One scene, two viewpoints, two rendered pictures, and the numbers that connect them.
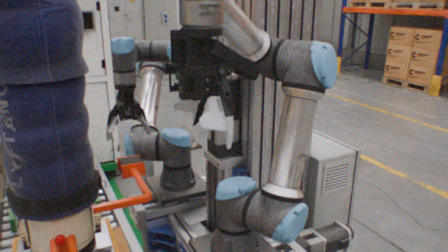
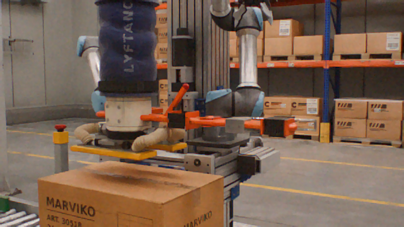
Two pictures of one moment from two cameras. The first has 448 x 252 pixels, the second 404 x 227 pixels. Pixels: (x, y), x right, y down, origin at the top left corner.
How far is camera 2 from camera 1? 1.30 m
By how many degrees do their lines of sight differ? 36
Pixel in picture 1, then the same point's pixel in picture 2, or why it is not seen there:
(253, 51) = (225, 9)
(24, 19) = not seen: outside the picture
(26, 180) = (136, 67)
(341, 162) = not seen: hidden behind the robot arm
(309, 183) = not seen: hidden behind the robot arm
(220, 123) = (268, 13)
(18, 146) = (136, 41)
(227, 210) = (221, 104)
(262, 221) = (246, 103)
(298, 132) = (254, 52)
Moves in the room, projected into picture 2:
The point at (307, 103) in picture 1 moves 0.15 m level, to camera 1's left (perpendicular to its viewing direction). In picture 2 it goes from (254, 37) to (229, 35)
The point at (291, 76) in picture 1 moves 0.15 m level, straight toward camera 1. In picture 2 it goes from (245, 23) to (262, 19)
